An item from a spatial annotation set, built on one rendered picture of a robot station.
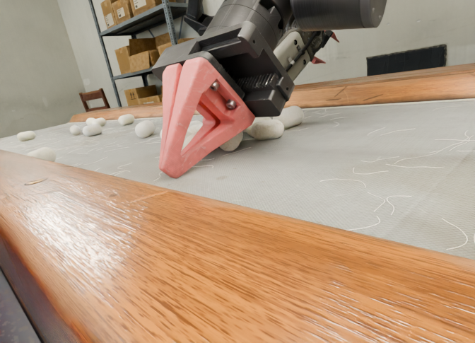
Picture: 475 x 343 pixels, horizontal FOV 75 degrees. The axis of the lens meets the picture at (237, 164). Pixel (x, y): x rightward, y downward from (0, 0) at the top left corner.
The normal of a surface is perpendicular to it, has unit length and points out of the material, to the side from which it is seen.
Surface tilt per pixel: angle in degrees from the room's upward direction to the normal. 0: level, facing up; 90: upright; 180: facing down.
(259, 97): 41
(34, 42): 90
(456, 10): 91
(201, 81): 104
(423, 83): 45
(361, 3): 115
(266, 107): 130
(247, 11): 59
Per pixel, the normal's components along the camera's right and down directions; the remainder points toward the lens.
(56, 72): 0.77, 0.05
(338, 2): -0.50, 0.70
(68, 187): -0.18, -0.94
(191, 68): -0.68, -0.16
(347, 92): -0.61, -0.44
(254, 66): -0.40, 0.86
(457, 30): -0.61, 0.33
